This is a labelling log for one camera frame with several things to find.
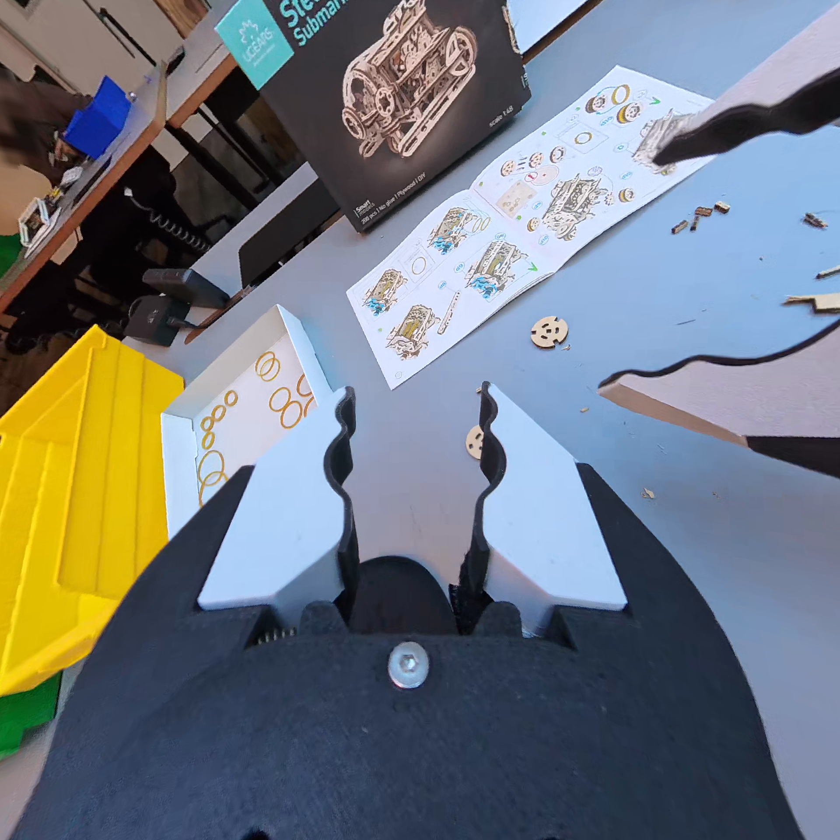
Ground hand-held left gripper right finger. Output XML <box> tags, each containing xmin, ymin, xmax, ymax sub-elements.
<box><xmin>453</xmin><ymin>382</ymin><xmax>627</xmax><ymax>634</ymax></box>

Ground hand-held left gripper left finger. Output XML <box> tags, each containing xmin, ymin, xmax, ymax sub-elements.
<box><xmin>197</xmin><ymin>387</ymin><xmax>361</xmax><ymax>631</ymax></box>

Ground black coiled cable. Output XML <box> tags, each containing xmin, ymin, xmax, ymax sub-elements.
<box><xmin>123</xmin><ymin>187</ymin><xmax>212</xmax><ymax>255</ymax></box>

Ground small dark wooden pegs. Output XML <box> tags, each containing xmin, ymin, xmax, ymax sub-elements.
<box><xmin>671</xmin><ymin>201</ymin><xmax>732</xmax><ymax>236</ymax></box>

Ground green plastic bin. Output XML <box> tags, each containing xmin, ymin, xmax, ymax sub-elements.
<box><xmin>0</xmin><ymin>669</ymin><xmax>64</xmax><ymax>761</ymax></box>

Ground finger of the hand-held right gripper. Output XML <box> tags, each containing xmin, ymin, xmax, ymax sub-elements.
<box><xmin>653</xmin><ymin>0</ymin><xmax>840</xmax><ymax>167</ymax></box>
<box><xmin>598</xmin><ymin>322</ymin><xmax>840</xmax><ymax>448</ymax></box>

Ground long background workbench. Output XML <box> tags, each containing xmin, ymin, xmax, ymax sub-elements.
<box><xmin>0</xmin><ymin>62</ymin><xmax>169</xmax><ymax>311</ymax></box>

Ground printed instruction booklet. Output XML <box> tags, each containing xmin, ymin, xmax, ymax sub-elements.
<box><xmin>346</xmin><ymin>64</ymin><xmax>716</xmax><ymax>391</ymax></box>

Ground group of tan rubber bands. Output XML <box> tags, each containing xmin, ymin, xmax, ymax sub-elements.
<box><xmin>197</xmin><ymin>351</ymin><xmax>317</xmax><ymax>510</ymax></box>

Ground black textured wrist rest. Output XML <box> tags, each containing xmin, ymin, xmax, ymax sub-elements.
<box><xmin>350</xmin><ymin>556</ymin><xmax>458</xmax><ymax>635</ymax></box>

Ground white cardboard tray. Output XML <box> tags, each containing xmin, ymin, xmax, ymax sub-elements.
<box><xmin>161</xmin><ymin>304</ymin><xmax>337</xmax><ymax>526</ymax></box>

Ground blue plastic bin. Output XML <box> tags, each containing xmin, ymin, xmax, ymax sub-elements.
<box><xmin>63</xmin><ymin>75</ymin><xmax>133</xmax><ymax>160</ymax></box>

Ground black power adapter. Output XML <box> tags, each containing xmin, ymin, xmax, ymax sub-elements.
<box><xmin>122</xmin><ymin>267</ymin><xmax>231</xmax><ymax>348</ymax></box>

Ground adjoining grey desk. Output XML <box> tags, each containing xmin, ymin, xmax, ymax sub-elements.
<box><xmin>189</xmin><ymin>161</ymin><xmax>342</xmax><ymax>298</ymax></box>

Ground yellow plastic bin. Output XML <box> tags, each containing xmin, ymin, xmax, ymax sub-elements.
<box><xmin>0</xmin><ymin>323</ymin><xmax>186</xmax><ymax>698</ymax></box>

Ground black model kit box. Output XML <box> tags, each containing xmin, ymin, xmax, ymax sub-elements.
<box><xmin>214</xmin><ymin>0</ymin><xmax>532</xmax><ymax>235</ymax></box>

